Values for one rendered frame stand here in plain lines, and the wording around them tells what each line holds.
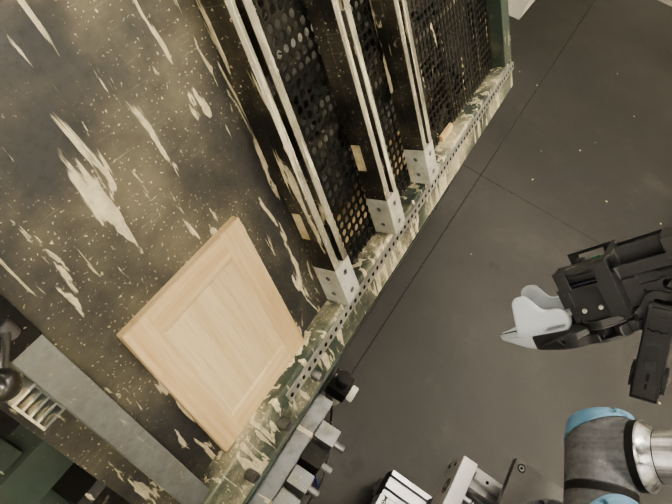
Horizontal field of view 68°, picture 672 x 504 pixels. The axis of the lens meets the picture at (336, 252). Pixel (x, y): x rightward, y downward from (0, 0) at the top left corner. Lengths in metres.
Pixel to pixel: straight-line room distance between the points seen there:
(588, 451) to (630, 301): 0.49
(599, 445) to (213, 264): 0.75
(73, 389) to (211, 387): 0.31
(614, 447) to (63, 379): 0.88
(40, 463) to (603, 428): 0.94
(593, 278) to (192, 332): 0.70
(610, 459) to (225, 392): 0.72
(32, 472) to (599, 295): 0.86
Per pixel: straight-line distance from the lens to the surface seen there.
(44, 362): 0.82
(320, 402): 1.38
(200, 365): 1.03
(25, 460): 0.97
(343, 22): 1.17
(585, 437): 1.03
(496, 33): 2.18
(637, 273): 0.56
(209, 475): 1.18
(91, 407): 0.89
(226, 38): 0.95
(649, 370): 0.59
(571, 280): 0.56
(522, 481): 1.17
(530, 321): 0.60
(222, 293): 1.02
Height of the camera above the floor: 2.05
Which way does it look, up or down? 56 degrees down
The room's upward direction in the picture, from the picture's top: 18 degrees clockwise
